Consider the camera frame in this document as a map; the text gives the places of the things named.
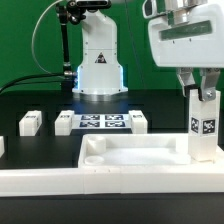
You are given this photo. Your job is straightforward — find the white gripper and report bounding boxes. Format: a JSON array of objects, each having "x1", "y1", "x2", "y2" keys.
[{"x1": 148, "y1": 2, "x2": 224, "y2": 101}]

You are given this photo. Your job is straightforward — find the white desk top tray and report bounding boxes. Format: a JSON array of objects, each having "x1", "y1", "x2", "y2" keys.
[{"x1": 77, "y1": 133, "x2": 224, "y2": 169}]

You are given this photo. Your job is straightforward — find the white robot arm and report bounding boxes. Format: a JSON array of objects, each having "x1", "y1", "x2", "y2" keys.
[{"x1": 75, "y1": 0, "x2": 224, "y2": 101}]

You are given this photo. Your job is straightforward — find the fiducial marker sheet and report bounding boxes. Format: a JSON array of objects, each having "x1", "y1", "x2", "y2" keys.
[{"x1": 73, "y1": 114, "x2": 130, "y2": 129}]

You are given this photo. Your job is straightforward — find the white front fence wall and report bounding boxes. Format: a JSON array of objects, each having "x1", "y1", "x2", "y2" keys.
[{"x1": 0, "y1": 165, "x2": 224, "y2": 197}]

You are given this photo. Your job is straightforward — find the white fence wall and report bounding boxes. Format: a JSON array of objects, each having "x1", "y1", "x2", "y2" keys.
[
  {"x1": 0, "y1": 136, "x2": 5, "y2": 158},
  {"x1": 0, "y1": 165, "x2": 224, "y2": 197}
]

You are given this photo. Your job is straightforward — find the grey curved cable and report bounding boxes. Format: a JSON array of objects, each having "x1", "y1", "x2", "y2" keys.
[{"x1": 31, "y1": 0, "x2": 65, "y2": 75}]

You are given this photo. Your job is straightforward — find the black cable bundle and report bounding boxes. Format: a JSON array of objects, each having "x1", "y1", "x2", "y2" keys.
[{"x1": 0, "y1": 73, "x2": 66, "y2": 95}]

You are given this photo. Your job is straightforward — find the white left fence wall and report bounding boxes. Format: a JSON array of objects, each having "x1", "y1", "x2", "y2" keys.
[{"x1": 0, "y1": 136, "x2": 5, "y2": 158}]

